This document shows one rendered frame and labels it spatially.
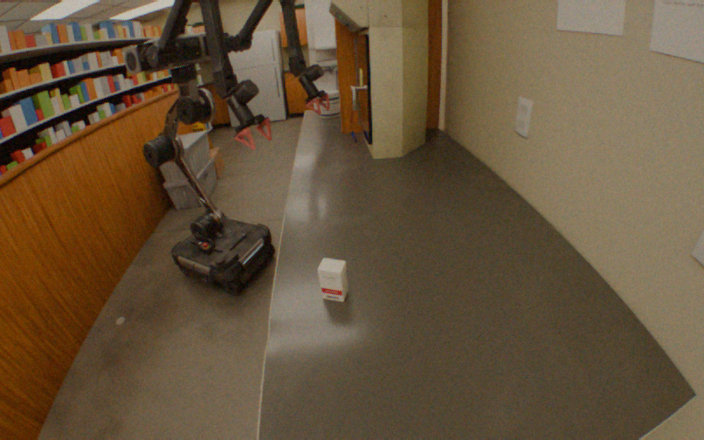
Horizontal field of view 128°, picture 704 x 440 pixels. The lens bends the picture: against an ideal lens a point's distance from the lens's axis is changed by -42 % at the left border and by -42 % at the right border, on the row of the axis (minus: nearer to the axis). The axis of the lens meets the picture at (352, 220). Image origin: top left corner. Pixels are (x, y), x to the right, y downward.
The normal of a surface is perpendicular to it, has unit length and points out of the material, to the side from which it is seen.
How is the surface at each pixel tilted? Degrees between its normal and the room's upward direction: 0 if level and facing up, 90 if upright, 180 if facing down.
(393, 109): 90
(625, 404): 0
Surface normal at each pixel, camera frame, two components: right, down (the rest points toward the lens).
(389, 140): 0.10, 0.54
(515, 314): -0.06, -0.85
